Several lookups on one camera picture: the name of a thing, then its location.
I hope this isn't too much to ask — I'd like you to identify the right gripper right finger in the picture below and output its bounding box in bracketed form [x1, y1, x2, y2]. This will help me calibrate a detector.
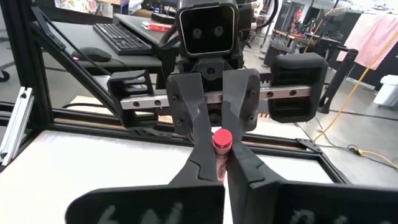
[226, 141, 398, 224]

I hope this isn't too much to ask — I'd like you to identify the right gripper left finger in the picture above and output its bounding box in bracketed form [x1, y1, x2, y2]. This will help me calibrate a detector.
[64, 142, 225, 224]

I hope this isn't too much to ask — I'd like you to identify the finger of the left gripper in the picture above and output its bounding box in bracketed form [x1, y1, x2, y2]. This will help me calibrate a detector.
[220, 68, 262, 144]
[165, 72, 216, 153]

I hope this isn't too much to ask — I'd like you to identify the red crayon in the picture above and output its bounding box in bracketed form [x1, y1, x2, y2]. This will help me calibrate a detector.
[212, 128, 233, 184]

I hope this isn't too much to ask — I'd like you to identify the black floor stand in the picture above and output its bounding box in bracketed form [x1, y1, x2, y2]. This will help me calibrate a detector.
[317, 48, 359, 114]

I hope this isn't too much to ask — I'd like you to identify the red flat packet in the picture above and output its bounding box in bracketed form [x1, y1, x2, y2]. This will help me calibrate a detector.
[141, 21, 174, 33]

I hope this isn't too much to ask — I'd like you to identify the pink cloth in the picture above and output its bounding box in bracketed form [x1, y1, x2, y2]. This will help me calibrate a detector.
[336, 12, 398, 72]

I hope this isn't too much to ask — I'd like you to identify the black keyboard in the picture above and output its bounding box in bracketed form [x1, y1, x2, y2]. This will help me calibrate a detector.
[92, 22, 154, 57]

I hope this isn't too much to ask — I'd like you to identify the white waste bin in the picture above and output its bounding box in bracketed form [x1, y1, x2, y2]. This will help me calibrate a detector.
[372, 73, 398, 109]

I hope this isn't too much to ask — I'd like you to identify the black computer mouse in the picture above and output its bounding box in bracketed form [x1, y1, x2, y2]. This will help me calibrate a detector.
[70, 46, 113, 63]

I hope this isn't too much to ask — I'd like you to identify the black desk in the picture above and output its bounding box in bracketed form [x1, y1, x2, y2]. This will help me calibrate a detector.
[40, 12, 180, 75]

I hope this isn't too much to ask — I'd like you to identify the floral patterned cloth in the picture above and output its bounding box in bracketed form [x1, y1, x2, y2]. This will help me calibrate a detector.
[54, 0, 114, 18]

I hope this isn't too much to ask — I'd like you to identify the silver aluminium extrusion bar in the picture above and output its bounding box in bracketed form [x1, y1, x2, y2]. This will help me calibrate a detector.
[0, 86, 35, 167]

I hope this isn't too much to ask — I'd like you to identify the yellow cable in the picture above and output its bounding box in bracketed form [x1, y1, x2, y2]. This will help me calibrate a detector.
[312, 29, 398, 170]

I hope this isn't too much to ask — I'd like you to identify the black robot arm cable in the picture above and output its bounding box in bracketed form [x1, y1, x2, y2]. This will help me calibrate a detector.
[254, 0, 280, 32]

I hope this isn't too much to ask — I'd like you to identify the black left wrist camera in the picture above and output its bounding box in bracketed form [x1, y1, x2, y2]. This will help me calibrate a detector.
[175, 0, 241, 60]

